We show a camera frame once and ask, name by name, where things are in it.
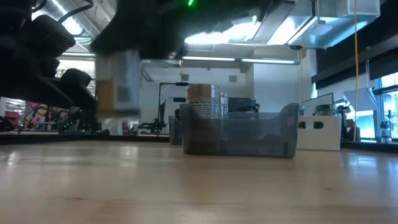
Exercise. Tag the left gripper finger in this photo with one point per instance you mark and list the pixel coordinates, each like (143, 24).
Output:
(79, 87)

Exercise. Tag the translucent grey plastic bin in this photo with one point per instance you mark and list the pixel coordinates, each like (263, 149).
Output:
(174, 133)
(248, 140)

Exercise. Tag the white plastic bin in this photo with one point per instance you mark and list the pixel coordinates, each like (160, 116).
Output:
(326, 140)

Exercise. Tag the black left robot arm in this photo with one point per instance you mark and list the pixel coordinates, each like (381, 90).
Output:
(12, 12)

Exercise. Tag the colourful patterned cloth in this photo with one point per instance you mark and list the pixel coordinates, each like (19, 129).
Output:
(37, 118)

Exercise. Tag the red crates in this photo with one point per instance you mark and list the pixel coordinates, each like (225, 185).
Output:
(14, 118)

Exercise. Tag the long ceiling light strip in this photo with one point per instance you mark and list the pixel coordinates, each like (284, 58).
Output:
(217, 58)

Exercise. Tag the black box device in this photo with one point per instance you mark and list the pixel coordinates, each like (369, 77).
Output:
(242, 104)

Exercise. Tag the white-screen monitor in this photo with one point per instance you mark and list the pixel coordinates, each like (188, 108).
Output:
(314, 100)

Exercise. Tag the black equipment stand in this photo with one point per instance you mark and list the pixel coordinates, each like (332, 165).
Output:
(345, 124)

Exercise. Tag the white angled board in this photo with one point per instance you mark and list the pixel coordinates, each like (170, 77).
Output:
(360, 98)

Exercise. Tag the clear water bottle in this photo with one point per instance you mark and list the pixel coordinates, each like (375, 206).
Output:
(385, 133)

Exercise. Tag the grey wall box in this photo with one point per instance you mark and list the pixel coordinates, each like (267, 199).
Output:
(184, 77)
(233, 78)

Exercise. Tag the black gantry frame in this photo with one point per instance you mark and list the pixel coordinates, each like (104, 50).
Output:
(182, 83)

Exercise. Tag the rectangular metal duct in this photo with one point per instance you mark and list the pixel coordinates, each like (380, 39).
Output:
(335, 28)

